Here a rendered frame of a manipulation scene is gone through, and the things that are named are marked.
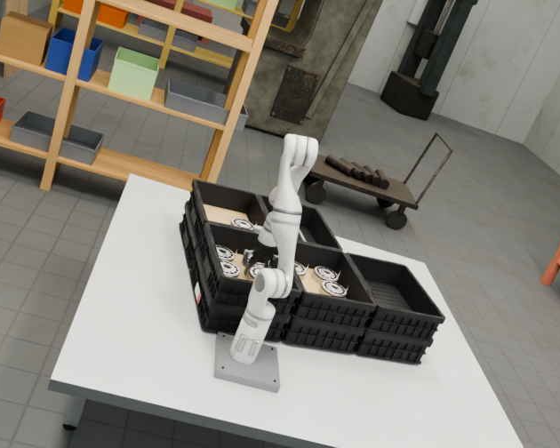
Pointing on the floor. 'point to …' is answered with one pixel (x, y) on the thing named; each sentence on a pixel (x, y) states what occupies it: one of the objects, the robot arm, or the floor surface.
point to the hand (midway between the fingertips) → (254, 274)
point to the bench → (102, 340)
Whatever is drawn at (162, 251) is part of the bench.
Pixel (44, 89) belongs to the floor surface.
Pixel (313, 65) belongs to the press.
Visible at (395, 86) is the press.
